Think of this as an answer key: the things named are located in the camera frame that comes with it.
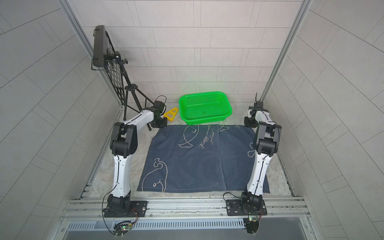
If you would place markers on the yellow triangular plastic piece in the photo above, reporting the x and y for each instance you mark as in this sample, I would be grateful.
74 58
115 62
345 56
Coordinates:
171 114

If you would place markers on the right green circuit board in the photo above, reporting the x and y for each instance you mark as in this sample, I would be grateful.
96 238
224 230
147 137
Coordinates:
251 226

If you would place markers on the aluminium rail frame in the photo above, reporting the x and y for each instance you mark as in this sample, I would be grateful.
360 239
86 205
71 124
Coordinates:
285 215

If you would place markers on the black perforated panel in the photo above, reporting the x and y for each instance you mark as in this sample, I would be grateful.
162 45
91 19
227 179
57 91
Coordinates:
102 46

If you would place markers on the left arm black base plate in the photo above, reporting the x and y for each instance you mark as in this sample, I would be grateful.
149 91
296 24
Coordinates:
127 209

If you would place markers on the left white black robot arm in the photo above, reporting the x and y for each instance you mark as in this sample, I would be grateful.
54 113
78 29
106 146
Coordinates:
124 143

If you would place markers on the green plastic basket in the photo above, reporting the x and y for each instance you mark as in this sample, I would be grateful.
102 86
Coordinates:
201 108

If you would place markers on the dark blue whale pillowcase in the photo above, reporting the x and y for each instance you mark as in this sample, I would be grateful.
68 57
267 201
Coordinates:
200 158

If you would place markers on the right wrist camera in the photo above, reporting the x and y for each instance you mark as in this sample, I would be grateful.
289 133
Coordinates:
258 106

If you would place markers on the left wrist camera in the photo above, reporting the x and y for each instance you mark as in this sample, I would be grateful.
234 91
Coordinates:
160 107

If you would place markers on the left green circuit board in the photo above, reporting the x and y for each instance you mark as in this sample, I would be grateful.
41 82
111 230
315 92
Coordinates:
120 229

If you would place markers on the green circuit board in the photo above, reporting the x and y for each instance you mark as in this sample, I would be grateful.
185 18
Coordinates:
120 229
251 226

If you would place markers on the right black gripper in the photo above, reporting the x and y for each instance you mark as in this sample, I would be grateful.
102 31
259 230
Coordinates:
249 122

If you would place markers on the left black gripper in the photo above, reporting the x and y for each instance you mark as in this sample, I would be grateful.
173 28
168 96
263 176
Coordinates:
164 124

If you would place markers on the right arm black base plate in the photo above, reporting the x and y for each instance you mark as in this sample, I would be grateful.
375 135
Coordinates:
234 207

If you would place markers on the black tripod stand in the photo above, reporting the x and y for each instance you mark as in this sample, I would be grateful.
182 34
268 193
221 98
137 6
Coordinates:
135 96

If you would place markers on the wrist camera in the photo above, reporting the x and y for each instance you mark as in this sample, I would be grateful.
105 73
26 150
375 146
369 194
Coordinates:
258 106
160 107

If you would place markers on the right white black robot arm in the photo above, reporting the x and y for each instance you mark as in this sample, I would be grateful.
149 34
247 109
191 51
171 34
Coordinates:
265 145

